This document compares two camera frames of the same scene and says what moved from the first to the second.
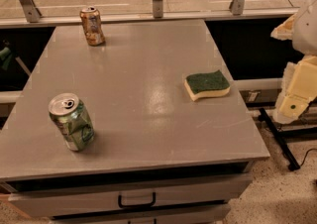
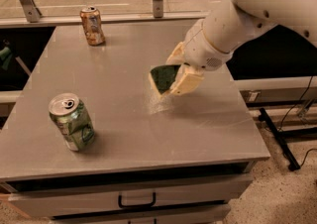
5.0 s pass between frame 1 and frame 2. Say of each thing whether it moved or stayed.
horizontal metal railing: stayed
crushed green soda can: stayed
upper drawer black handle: stayed
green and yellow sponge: moved
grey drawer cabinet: stayed
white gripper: moved
